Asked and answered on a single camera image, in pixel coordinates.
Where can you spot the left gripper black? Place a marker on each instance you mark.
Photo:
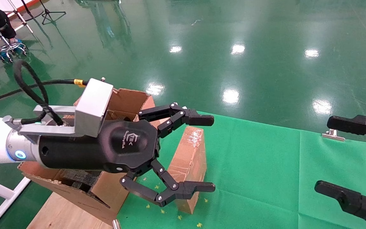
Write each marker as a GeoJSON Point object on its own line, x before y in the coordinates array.
{"type": "Point", "coordinates": [125, 146]}

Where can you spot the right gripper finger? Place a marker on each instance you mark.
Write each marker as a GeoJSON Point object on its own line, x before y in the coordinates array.
{"type": "Point", "coordinates": [351, 124]}
{"type": "Point", "coordinates": [348, 198]}

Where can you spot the black foam block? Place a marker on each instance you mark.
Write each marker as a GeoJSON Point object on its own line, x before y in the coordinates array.
{"type": "Point", "coordinates": [81, 178]}

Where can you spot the large open cardboard carton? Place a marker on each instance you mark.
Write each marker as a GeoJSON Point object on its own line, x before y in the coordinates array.
{"type": "Point", "coordinates": [129, 101]}

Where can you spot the chrome swivel stool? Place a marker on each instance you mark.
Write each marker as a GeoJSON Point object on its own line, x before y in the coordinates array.
{"type": "Point", "coordinates": [9, 47]}

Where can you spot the small brown cardboard box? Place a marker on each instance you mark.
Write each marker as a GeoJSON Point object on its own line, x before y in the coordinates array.
{"type": "Point", "coordinates": [189, 159]}

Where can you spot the green table cloth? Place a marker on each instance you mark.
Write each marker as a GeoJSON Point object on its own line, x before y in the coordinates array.
{"type": "Point", "coordinates": [265, 175]}

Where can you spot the black tripod stand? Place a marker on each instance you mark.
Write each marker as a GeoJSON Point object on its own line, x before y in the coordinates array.
{"type": "Point", "coordinates": [48, 13]}

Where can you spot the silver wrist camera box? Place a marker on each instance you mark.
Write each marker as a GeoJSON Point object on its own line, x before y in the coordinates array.
{"type": "Point", "coordinates": [94, 101]}

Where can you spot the white frame table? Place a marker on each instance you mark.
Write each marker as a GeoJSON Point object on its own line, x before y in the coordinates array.
{"type": "Point", "coordinates": [22, 17]}

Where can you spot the black round base stand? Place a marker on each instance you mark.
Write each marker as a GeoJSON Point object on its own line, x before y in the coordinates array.
{"type": "Point", "coordinates": [32, 14]}

